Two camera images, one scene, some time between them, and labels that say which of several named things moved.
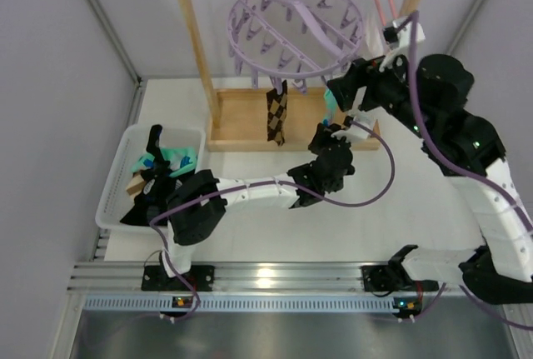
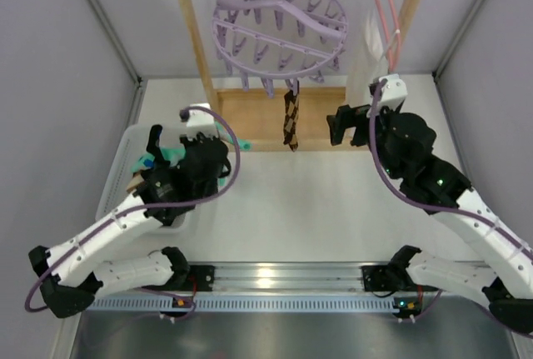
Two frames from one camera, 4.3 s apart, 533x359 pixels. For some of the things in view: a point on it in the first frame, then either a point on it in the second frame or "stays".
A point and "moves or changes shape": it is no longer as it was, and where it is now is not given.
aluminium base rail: x=268 y=277 stays
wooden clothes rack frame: x=236 y=118 stays
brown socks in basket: x=136 y=186 stays
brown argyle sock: x=276 y=106 → x=291 y=107
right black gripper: x=347 y=84 → x=360 y=127
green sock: x=330 y=108 → x=242 y=145
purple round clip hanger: x=289 y=29 moves or changes shape
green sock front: x=181 y=160 stays
